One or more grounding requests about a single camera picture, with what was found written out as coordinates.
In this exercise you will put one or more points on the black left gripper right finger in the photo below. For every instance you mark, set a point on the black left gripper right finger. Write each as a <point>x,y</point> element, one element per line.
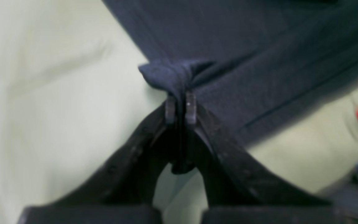
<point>239,189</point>

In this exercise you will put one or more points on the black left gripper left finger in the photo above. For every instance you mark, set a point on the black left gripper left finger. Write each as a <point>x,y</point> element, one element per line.
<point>121,191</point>

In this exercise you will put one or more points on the light green table cloth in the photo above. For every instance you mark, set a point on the light green table cloth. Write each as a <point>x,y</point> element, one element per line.
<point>71,94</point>

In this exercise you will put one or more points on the dark navy T-shirt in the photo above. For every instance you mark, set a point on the dark navy T-shirt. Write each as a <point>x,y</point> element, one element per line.
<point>235,71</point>

